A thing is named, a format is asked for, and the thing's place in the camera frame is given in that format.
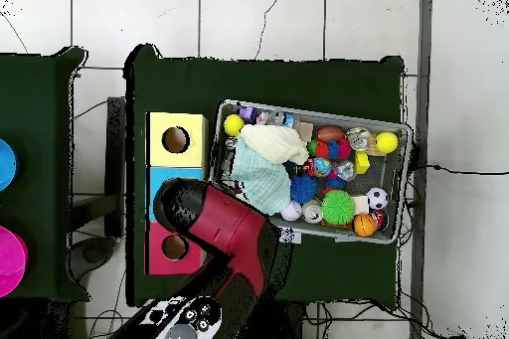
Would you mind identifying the cream waffle cloth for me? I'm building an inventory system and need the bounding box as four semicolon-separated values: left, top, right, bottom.
237;123;309;165

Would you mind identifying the multicolour spiky caterpillar toy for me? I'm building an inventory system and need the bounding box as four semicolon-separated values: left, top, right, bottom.
306;137;352;161

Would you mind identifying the wooden three-hole box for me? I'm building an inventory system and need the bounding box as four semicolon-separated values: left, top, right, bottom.
144;110;209;276

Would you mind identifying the silver mesh bin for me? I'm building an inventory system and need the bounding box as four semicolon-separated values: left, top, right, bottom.
208;98;414;246

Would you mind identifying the mint waffle cloth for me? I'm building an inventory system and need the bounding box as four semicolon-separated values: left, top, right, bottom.
231;139;292;216

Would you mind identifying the yellow smiley ball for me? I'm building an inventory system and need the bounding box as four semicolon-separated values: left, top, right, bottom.
223;113;247;137

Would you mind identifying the blue spiky ball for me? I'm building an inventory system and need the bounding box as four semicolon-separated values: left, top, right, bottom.
289;173;319;205

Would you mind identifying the purple plastic toy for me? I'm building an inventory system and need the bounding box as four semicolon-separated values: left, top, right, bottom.
238;104;259;124

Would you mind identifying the crushed clear plastic bottle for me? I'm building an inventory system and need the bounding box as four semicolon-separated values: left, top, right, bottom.
255;109;296;127
332;159;357;182

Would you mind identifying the white baseball toy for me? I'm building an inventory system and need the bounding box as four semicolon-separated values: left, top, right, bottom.
280;200;303;222

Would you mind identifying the plain wooden block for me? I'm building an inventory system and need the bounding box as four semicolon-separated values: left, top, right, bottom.
295;120;315;142
352;194;371;216

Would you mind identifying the blue globe ball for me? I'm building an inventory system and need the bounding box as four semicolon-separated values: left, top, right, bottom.
312;156;333;178

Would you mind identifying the silver drink can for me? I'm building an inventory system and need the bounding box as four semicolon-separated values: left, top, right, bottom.
301;199;324;224

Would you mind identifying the grey tape strip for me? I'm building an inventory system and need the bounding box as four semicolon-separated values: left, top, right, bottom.
279;228;302;246

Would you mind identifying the brown football toy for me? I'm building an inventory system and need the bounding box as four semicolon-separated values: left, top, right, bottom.
316;124;346;143

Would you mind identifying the dark green tablecloth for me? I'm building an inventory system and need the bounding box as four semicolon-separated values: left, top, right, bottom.
124;43;406;309

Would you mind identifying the green spiky ball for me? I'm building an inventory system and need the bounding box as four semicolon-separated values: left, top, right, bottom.
320;189;356;226

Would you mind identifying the yellow plastic block toy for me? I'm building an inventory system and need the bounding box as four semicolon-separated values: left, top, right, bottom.
354;150;371;175

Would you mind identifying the orange basketball toy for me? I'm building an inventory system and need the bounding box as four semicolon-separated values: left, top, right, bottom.
352;214;378;238

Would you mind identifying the black white soccer ball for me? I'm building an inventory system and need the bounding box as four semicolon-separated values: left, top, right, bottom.
365;186;390;211

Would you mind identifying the plain yellow ball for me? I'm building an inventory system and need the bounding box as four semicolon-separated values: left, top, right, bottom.
374;130;400;155

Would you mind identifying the red drink can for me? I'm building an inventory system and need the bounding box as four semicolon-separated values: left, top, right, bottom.
372;210;388;232

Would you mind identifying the green cloth side table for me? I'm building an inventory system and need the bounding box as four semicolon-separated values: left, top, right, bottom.
0;46;90;303

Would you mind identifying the blue bowl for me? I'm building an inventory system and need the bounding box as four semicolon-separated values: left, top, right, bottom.
0;138;20;193

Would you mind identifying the magenta bowl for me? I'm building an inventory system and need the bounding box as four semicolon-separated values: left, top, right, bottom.
0;225;29;299

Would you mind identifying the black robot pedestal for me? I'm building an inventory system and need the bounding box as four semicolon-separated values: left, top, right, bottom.
257;299;307;339

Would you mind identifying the black cable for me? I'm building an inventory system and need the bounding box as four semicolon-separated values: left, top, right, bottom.
409;162;509;177

